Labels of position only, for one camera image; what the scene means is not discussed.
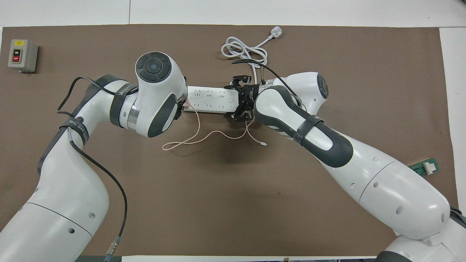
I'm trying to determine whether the white power strip cord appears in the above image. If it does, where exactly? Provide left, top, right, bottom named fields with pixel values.
left=221, top=26, right=283, bottom=85

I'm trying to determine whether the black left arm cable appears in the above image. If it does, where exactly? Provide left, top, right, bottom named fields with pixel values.
left=56, top=76, right=139, bottom=262

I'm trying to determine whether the green circuit board connector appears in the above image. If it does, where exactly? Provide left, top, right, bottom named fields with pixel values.
left=408, top=158, right=439, bottom=176

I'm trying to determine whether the brown table mat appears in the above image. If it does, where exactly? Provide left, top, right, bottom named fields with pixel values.
left=0, top=24, right=465, bottom=257

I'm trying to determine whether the pink charging cable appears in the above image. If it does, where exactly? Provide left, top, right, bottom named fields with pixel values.
left=162, top=106, right=268, bottom=151

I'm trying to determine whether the grey on-off switch box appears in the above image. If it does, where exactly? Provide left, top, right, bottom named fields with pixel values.
left=8, top=39, right=38, bottom=74

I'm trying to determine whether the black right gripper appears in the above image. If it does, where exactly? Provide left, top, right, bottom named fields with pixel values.
left=224, top=75, right=261, bottom=123

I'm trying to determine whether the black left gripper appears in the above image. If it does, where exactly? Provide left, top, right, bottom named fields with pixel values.
left=175, top=76, right=189, bottom=120

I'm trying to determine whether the white power strip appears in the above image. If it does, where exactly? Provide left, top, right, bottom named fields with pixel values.
left=182, top=86, right=241, bottom=114

